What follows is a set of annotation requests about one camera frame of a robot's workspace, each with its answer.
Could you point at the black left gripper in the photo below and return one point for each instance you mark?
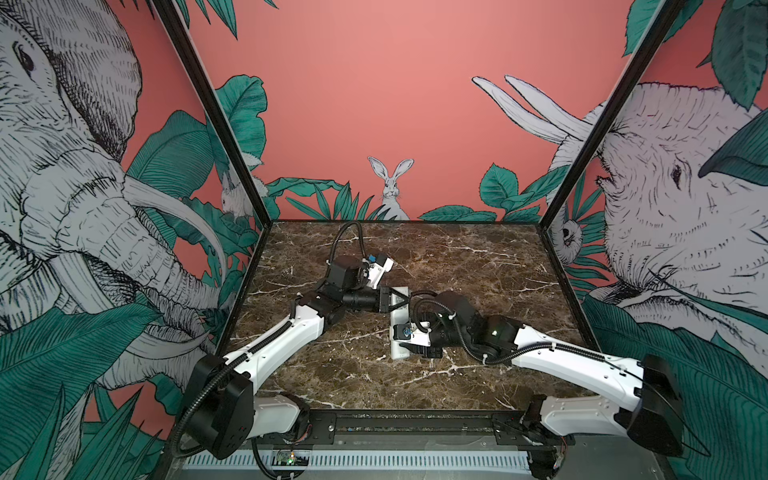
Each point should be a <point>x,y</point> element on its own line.
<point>394,306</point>

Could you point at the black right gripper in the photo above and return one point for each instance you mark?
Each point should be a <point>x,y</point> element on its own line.
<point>428,353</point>

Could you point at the white remote control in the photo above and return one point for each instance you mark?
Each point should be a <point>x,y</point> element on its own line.
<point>399,315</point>

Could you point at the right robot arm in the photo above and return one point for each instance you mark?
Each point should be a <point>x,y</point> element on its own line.
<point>636,399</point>

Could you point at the small circuit board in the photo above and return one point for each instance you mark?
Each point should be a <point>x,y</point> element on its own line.
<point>291,459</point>

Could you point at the white ventilated strip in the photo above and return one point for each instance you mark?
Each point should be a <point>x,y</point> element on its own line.
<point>516,462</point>

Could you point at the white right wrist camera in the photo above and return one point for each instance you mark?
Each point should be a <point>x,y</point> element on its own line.
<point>408,334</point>

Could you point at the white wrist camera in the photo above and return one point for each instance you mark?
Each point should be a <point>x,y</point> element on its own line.
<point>408,334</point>
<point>377,266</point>

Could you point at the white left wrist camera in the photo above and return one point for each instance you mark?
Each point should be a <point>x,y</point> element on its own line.
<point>377,266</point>

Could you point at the black front mounting rail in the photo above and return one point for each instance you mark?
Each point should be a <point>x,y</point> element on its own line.
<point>327,426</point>

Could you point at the black left frame post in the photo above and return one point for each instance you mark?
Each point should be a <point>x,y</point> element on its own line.
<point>172,21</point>

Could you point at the black frame post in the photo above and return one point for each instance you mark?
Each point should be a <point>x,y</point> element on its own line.
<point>651,40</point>
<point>172,21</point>

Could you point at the black right frame post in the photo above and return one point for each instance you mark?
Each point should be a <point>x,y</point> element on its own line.
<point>651,40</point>

